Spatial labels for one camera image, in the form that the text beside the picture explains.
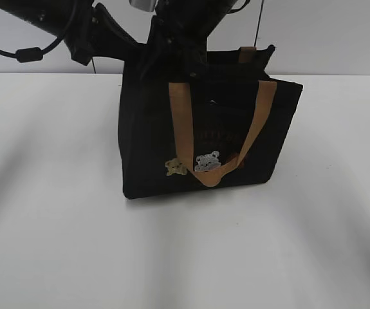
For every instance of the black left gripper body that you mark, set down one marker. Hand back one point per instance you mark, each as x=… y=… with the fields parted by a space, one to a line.
x=94 y=33

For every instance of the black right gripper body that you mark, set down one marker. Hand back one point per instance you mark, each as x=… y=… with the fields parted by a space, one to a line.
x=169 y=53

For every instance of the black tote bag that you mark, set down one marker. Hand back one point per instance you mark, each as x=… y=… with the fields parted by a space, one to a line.
x=225 y=129

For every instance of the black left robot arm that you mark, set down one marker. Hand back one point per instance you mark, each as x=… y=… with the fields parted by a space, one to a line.
x=54 y=17

